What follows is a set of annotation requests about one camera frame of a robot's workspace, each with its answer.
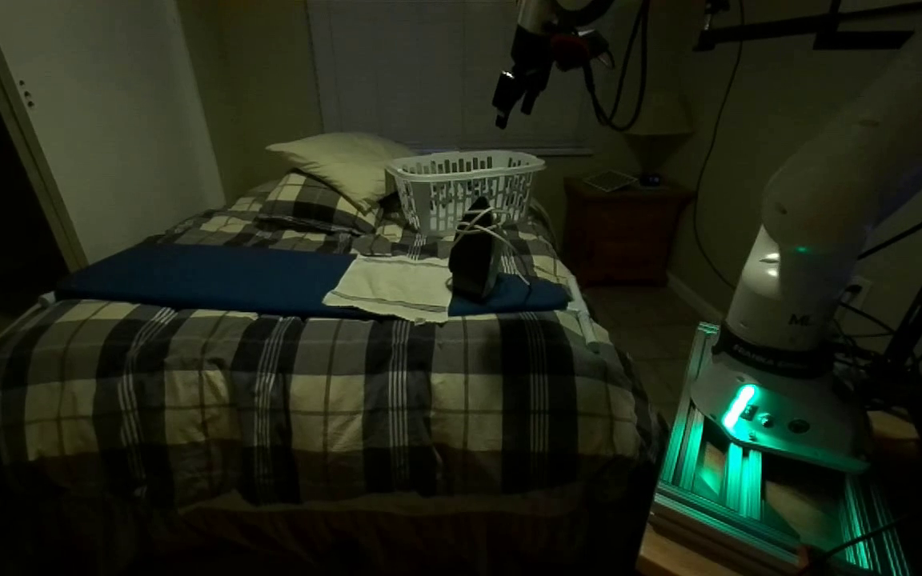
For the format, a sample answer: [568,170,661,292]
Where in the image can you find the white striped towel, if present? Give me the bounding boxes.
[321,250,458,330]

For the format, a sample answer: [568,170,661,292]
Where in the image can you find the blue ironing mat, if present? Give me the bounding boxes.
[54,241,577,321]

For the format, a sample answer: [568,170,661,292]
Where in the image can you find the brown wooden nightstand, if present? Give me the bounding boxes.
[562,174,699,292]

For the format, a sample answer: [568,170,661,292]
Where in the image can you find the large white door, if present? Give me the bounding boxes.
[0,0,227,273]

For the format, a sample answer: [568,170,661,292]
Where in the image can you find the cream pillow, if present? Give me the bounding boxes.
[261,129,414,214]

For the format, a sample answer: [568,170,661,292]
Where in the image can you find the black overhead mounting bar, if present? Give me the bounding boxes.
[692,0,922,53]

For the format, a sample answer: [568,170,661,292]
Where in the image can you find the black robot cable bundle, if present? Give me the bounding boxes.
[577,0,756,282]

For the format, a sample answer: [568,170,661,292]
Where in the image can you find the grey clothes iron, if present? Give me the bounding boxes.
[448,191,508,305]

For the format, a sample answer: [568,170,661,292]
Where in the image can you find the dark bed skirt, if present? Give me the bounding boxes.
[0,453,658,576]

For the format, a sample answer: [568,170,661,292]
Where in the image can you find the table lamp with shade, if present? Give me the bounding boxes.
[621,85,700,191]

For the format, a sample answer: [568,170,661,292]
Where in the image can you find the white plastic laundry basket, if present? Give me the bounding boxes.
[384,148,550,237]

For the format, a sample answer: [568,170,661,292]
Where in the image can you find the white iron cable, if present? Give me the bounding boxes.
[454,201,538,289]

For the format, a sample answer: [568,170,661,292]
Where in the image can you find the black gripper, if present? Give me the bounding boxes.
[491,20,571,130]

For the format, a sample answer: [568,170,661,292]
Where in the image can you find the plaid pillow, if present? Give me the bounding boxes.
[223,170,384,241]

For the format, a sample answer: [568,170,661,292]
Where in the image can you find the plaid bed comforter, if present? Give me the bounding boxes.
[0,170,668,518]

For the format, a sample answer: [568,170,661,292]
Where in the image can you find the green lit robot stand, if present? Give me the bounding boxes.
[643,318,918,576]

